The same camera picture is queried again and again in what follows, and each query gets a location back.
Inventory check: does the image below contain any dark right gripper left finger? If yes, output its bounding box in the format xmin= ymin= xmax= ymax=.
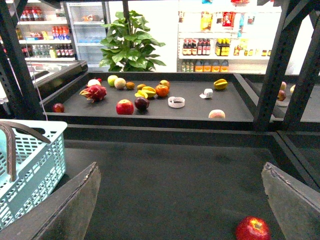
xmin=0 ymin=162 xmax=101 ymax=240

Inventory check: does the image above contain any dark purple plum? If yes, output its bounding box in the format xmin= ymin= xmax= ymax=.
xmin=134 ymin=97 xmax=150 ymax=111

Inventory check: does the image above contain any black display tray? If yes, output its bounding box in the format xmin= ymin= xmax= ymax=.
xmin=43 ymin=72 xmax=256 ymax=131

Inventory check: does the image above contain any pale fruit on right tray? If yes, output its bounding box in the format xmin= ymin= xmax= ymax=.
xmin=280 ymin=81 xmax=287 ymax=91

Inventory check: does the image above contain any right sauce bottle shelf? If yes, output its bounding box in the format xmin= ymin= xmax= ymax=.
xmin=177 ymin=0 xmax=282 ymax=74

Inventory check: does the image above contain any yellow starfruit far right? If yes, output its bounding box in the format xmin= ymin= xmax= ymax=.
xmin=213 ymin=78 xmax=228 ymax=91

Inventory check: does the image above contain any light blue plastic basket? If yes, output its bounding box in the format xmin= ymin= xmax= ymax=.
xmin=0 ymin=119 xmax=68 ymax=229

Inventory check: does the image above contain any small mango behind persimmon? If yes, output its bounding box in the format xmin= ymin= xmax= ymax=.
xmin=159 ymin=79 xmax=171 ymax=88

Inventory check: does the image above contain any small red apple at edge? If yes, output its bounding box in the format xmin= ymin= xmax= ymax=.
xmin=52 ymin=103 xmax=65 ymax=113

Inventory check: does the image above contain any black metal frame post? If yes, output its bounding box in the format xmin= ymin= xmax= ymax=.
xmin=253 ymin=0 xmax=320 ymax=132
xmin=0 ymin=0 xmax=46 ymax=120

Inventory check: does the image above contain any glass door refrigerator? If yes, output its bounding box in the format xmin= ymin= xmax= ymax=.
xmin=64 ymin=0 xmax=110 ymax=72

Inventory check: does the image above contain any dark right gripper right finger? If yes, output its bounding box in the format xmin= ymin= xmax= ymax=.
xmin=261 ymin=162 xmax=320 ymax=240

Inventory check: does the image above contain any green potted plant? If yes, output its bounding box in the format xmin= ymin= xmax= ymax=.
xmin=99 ymin=10 xmax=166 ymax=72

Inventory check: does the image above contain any small brown fruit by starfruit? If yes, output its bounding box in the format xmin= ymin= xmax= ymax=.
xmin=136 ymin=84 xmax=146 ymax=90

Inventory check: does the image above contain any red fruit on right tray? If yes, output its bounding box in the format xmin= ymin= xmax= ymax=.
xmin=277 ymin=89 xmax=287 ymax=102

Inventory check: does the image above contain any brown kiwi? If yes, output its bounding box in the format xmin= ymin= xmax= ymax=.
xmin=125 ymin=82 xmax=135 ymax=90

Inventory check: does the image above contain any orange persimmon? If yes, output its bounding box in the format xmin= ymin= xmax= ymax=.
xmin=155 ymin=84 xmax=170 ymax=98

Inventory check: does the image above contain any pale peach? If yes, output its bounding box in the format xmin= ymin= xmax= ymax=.
xmin=208 ymin=109 xmax=226 ymax=119

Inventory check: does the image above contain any pink dragon fruit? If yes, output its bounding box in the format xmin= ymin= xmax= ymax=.
xmin=79 ymin=84 xmax=107 ymax=103

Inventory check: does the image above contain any yellow starfruit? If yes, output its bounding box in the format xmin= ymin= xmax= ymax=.
xmin=134 ymin=86 xmax=156 ymax=99
xmin=213 ymin=78 xmax=228 ymax=91

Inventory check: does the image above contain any red yellow apple on tray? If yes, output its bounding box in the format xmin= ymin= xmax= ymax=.
xmin=116 ymin=99 xmax=134 ymax=115

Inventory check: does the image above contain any yellow starfruit centre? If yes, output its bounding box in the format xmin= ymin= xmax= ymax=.
xmin=134 ymin=86 xmax=156 ymax=99

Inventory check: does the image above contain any black metal frame post right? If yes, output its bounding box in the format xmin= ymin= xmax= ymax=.
xmin=253 ymin=0 xmax=320 ymax=132

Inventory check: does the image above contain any green apple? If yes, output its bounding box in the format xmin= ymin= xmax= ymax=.
xmin=107 ymin=74 xmax=118 ymax=87

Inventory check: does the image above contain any black metal frame post left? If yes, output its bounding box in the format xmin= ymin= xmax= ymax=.
xmin=0 ymin=0 xmax=46 ymax=120

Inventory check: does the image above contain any pale tan melon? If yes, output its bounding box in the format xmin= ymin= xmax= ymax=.
xmin=114 ymin=77 xmax=127 ymax=90

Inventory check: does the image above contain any white round fruit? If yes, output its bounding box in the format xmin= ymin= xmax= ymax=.
xmin=87 ymin=78 xmax=101 ymax=87

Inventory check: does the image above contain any red apple near front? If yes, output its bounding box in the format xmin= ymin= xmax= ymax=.
xmin=235 ymin=216 xmax=271 ymax=240

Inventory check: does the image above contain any left drinks shelf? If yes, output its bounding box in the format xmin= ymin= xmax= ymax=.
xmin=4 ymin=0 xmax=76 ymax=64

